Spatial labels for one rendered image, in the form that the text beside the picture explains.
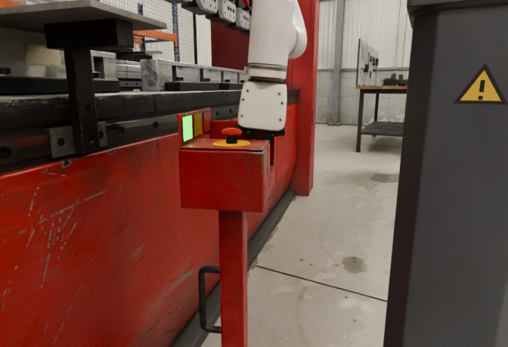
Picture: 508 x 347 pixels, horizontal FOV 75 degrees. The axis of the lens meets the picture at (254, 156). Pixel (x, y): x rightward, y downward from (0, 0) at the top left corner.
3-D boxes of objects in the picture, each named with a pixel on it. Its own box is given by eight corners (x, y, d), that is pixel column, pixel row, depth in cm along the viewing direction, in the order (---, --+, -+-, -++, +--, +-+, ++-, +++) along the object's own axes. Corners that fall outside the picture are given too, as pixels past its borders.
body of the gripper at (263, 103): (239, 72, 67) (235, 127, 70) (289, 77, 66) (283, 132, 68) (246, 74, 75) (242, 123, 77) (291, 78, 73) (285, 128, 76)
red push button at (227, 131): (240, 148, 62) (239, 129, 62) (218, 147, 63) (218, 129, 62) (243, 144, 66) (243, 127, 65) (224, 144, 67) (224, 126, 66)
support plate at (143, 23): (91, 6, 43) (90, -2, 43) (-47, 19, 51) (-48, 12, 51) (167, 29, 60) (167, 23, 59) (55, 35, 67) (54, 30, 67)
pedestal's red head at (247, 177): (263, 213, 61) (263, 116, 57) (180, 209, 63) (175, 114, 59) (274, 183, 80) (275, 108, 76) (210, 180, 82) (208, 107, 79)
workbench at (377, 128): (410, 157, 424) (423, 34, 393) (351, 152, 457) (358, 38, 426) (415, 138, 581) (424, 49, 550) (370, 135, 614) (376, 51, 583)
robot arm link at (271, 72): (242, 62, 66) (240, 78, 67) (285, 66, 65) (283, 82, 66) (249, 65, 75) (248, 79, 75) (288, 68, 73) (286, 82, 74)
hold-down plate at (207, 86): (179, 91, 102) (179, 81, 101) (164, 91, 103) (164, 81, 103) (219, 90, 130) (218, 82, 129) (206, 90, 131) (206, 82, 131)
